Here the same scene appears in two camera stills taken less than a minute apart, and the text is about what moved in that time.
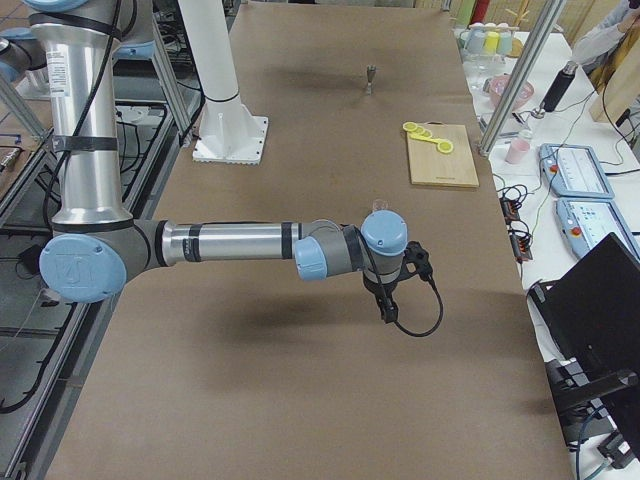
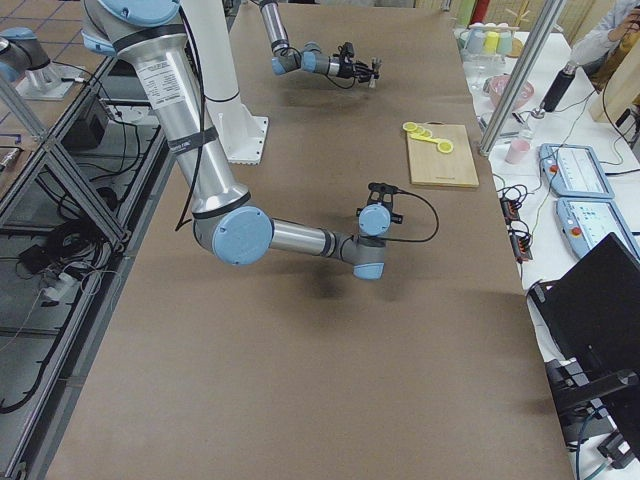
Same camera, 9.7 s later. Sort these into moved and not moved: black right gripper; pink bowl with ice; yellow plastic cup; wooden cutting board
Moved: black right gripper
Not moved: wooden cutting board; yellow plastic cup; pink bowl with ice
